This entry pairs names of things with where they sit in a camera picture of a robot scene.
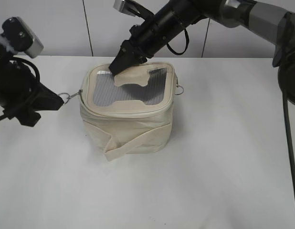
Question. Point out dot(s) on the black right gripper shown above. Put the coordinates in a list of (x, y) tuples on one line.
[(148, 38)]

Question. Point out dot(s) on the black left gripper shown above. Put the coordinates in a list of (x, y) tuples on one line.
[(19, 87)]

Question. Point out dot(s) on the cream canvas zipper bag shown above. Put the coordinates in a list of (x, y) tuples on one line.
[(129, 113)]

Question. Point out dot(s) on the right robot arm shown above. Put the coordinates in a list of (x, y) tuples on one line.
[(272, 23)]

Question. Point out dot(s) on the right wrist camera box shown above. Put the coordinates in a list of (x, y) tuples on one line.
[(128, 7)]

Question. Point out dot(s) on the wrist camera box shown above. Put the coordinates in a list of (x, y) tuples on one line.
[(18, 37), (128, 7)]

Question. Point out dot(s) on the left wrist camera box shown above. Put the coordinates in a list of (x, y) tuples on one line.
[(18, 37)]

